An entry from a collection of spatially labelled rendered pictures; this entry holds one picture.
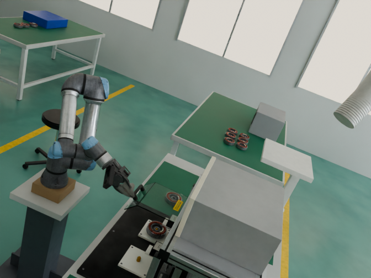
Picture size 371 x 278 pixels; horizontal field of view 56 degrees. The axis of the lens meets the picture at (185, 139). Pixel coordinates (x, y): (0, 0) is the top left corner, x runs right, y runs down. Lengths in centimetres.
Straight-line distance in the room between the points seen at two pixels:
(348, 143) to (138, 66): 392
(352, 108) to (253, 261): 131
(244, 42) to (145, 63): 184
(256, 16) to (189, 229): 488
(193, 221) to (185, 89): 507
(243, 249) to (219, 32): 496
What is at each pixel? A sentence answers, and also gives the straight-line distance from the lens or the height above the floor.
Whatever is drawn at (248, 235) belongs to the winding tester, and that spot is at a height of 127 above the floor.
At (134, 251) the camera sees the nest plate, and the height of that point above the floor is 78.
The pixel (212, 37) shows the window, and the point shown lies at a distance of 614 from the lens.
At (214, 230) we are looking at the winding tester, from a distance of 146.
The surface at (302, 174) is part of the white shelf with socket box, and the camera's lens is 235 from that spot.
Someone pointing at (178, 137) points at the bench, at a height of 75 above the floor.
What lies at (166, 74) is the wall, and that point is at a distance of 645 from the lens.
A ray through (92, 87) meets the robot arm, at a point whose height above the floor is 139.
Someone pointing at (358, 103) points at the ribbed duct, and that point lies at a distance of 246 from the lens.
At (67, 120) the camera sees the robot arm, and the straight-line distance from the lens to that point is 186.
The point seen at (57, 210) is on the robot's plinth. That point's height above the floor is 75.
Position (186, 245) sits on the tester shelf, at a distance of 151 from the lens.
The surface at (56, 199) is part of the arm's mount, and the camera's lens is 209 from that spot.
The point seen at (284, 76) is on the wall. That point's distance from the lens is 609.
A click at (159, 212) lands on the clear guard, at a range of 169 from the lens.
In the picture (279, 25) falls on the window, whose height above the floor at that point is 178.
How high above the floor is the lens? 210
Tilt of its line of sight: 25 degrees down
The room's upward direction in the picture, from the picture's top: 20 degrees clockwise
